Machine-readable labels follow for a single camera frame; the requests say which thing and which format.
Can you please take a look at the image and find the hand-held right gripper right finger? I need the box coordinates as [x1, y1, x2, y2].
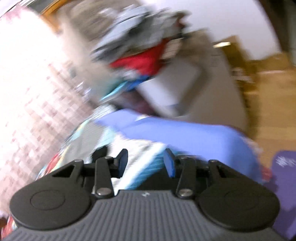
[164, 148, 240, 200]

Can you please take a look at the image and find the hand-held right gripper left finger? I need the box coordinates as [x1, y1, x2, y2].
[52, 147, 129, 200]

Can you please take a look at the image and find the striped patterned bedsheet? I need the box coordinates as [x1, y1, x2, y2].
[5, 104, 185, 232]

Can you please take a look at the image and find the periwinkle sheet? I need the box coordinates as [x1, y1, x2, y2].
[95, 109, 264, 186]

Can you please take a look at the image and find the grey white container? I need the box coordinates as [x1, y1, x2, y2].
[136, 30, 249, 137]

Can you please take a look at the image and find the purple mat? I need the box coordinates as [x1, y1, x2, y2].
[261, 151, 296, 240]

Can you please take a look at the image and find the pile of mixed clothes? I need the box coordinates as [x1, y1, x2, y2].
[90, 5, 192, 102]

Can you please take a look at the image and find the brown cardboard box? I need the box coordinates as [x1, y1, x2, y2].
[214, 35, 255, 70]

